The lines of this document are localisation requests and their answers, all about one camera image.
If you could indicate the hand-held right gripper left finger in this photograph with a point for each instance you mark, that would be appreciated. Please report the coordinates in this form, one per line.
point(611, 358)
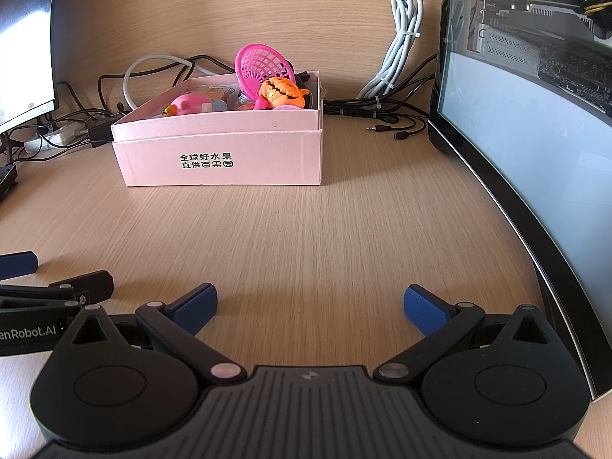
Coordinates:
point(193, 308)

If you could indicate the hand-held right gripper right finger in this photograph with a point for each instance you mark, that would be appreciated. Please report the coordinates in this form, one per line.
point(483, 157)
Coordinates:
point(425, 308)

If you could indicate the white power strip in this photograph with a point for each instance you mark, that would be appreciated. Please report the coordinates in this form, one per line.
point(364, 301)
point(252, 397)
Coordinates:
point(57, 136)

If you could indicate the black plush toy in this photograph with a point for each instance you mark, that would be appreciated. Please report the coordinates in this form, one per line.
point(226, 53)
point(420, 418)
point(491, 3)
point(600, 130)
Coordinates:
point(311, 95)

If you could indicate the pink cardboard box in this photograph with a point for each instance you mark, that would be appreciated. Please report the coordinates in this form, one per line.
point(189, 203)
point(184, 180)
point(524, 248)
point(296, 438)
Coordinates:
point(215, 148)

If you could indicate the packaged bread roll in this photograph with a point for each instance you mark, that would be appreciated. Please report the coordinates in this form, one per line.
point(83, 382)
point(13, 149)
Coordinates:
point(215, 92)

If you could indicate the pink pig toy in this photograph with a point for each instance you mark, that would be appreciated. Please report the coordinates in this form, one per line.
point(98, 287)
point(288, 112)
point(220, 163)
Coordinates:
point(189, 104)

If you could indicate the curved black monitor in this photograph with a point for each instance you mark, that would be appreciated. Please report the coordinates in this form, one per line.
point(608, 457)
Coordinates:
point(24, 33)

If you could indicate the red snack packet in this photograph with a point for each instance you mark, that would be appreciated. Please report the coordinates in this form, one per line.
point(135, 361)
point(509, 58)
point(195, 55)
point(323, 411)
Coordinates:
point(245, 103)

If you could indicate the teal round toy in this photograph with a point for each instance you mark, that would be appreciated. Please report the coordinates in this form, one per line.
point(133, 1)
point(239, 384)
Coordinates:
point(220, 105)

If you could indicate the pink toy basket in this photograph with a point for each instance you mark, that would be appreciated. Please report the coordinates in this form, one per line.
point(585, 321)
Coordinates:
point(258, 64)

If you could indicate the black power adapter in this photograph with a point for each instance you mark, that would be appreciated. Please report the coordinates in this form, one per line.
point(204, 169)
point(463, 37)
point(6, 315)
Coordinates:
point(103, 131)

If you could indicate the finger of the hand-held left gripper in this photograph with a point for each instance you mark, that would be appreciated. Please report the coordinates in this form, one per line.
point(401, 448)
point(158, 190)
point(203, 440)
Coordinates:
point(19, 265)
point(91, 284)

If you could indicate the curved monitor with white screen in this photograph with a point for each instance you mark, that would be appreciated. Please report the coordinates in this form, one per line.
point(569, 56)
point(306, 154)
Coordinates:
point(526, 129)

